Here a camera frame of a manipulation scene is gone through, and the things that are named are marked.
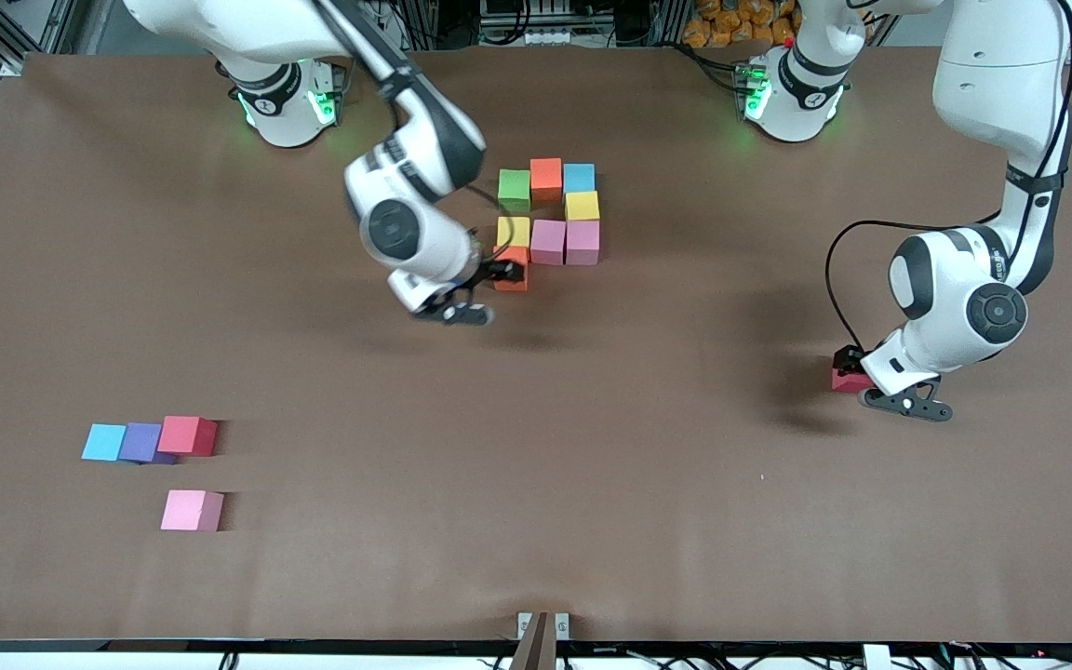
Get orange foam block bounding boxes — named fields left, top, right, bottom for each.
left=493, top=246, right=529, bottom=293
left=529, top=157, right=564, bottom=204

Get pink foam block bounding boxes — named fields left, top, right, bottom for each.
left=160, top=489, right=225, bottom=533
left=565, top=220, right=601, bottom=267
left=529, top=219, right=567, bottom=266

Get green foam block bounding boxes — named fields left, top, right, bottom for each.
left=497, top=168, right=533, bottom=213

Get brown table cover sheet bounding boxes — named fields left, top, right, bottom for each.
left=0, top=42, right=1072, bottom=645

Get aluminium equipment rack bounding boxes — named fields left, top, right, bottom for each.
left=406, top=0, right=686, bottom=49

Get pile of orange objects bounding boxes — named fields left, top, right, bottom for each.
left=682, top=0, right=802, bottom=49

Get purple foam block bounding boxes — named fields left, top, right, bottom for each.
left=119, top=422, right=178, bottom=465

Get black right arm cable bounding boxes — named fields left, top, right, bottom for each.
left=313, top=0, right=511, bottom=266

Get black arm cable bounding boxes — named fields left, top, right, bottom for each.
left=824, top=0, right=1072, bottom=353
left=313, top=0, right=511, bottom=266

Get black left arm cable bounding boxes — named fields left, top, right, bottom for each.
left=824, top=0, right=1072, bottom=353

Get small metal bracket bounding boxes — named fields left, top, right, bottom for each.
left=516, top=611, right=570, bottom=641

